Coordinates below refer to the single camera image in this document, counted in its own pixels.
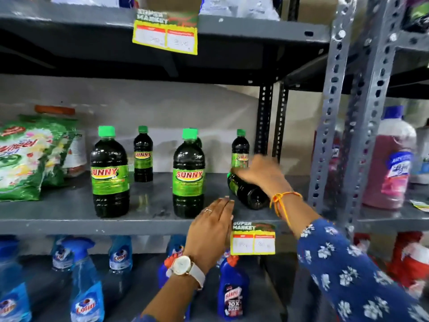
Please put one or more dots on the small dark bottle green cap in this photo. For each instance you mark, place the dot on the small dark bottle green cap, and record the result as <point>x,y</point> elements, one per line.
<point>240,150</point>
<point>143,157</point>

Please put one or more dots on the jar with orange lid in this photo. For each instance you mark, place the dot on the jar with orange lid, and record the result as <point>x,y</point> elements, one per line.
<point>76,154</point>

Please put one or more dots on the grey perforated metal shelving rack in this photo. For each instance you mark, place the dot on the grey perforated metal shelving rack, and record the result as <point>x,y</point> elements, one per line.
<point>368,80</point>

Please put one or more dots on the person's right forearm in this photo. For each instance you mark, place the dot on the person's right forearm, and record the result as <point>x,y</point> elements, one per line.
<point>345,271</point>

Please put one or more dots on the blue glass cleaner spray bottle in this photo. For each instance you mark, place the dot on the blue glass cleaner spray bottle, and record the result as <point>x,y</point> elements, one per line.
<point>13,291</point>
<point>86,291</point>
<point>62,256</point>
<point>120,258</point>

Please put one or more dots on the red plastic bottle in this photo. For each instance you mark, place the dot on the red plastic bottle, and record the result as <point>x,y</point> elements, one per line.
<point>402,248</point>
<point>415,261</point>

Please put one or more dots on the blue toilet cleaner bottle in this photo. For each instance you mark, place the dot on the blue toilet cleaner bottle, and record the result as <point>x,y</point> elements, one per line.
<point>233,291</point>
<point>171,251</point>

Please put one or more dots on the person's right hand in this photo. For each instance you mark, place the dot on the person's right hand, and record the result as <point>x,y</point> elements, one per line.
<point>266,176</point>

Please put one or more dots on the person's left little finger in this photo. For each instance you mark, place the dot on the person's left little finger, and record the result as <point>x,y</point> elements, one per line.
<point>198,219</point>

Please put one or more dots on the large dark bottle green cap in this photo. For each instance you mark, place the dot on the large dark bottle green cap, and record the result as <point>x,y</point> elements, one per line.
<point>110,184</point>
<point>188,181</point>

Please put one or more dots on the white gold wristwatch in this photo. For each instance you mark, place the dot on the white gold wristwatch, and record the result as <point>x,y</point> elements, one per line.
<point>182,265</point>

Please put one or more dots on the person's left middle finger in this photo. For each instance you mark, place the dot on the person's left middle finger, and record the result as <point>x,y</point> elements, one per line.
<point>223,209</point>

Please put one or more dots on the small shelf edge label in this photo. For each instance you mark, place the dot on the small shelf edge label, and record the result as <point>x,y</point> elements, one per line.
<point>420,205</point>

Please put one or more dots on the dark packet with green print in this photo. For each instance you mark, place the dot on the dark packet with green print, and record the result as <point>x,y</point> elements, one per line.
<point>417,15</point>

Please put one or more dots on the white packet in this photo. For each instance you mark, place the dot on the white packet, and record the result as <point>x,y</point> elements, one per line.
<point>85,0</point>

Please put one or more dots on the person's left forearm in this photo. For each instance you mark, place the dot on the person's left forearm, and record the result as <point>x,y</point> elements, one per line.
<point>171,298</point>

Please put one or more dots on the person's left hand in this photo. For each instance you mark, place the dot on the person's left hand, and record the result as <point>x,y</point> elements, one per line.
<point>207,238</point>

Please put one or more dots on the white plastic packets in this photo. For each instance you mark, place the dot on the white plastic packets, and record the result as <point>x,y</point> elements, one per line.
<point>241,6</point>

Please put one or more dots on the person's right fingers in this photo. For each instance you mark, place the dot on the person's right fingers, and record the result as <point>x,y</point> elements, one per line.
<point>241,172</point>

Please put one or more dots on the large dark bottle green label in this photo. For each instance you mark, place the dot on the large dark bottle green label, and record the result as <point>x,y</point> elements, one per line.
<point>249,196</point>

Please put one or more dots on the green detergent powder packet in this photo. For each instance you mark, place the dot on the green detergent powder packet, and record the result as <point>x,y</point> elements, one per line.
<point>23,160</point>
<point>58,157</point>

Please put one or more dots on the pink floor cleaner bottle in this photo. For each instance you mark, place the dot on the pink floor cleaner bottle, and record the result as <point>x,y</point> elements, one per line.
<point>390,170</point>
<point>331,154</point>

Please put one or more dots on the yellow green price label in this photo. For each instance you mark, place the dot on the yellow green price label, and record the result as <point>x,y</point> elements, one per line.
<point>253,241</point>
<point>166,33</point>

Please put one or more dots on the brown cardboard box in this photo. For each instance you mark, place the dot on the brown cardboard box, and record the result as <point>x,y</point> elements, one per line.
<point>167,3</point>

